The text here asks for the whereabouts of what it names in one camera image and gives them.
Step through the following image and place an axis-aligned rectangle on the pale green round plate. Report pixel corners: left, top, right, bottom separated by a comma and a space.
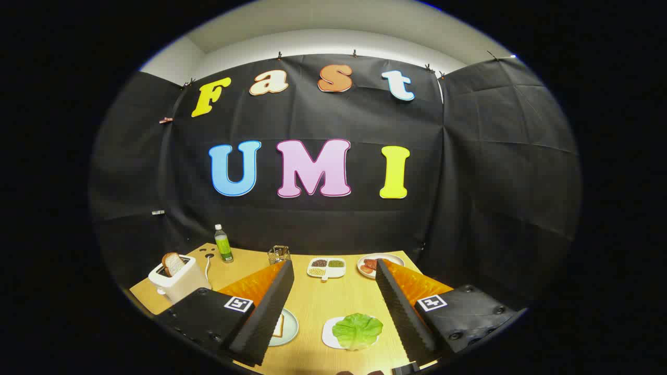
268, 308, 300, 347

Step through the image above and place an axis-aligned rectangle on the white square plate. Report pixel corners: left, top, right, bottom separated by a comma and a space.
322, 316, 384, 350

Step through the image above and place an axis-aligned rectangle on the white toaster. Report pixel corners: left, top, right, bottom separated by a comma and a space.
148, 254, 212, 305

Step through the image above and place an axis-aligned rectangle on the green label water bottle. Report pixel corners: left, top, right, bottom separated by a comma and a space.
214, 224, 234, 264

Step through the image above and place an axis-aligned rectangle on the black backdrop cloth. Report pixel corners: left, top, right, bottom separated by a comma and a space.
89, 54, 582, 313

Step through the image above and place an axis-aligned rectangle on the green lettuce leaf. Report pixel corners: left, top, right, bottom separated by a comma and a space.
332, 313, 384, 351

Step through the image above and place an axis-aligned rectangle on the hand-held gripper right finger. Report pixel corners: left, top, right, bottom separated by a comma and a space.
375, 258, 524, 365

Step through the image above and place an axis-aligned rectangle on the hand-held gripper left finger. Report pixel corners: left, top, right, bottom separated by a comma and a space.
155, 259, 295, 367

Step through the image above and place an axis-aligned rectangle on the white divided dish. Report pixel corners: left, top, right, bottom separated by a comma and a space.
306, 257, 347, 282

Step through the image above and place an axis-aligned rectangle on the white oval plate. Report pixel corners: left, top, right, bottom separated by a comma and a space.
357, 253, 405, 280

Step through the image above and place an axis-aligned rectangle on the toasted bread slice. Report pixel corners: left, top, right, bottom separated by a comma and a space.
162, 252, 187, 277

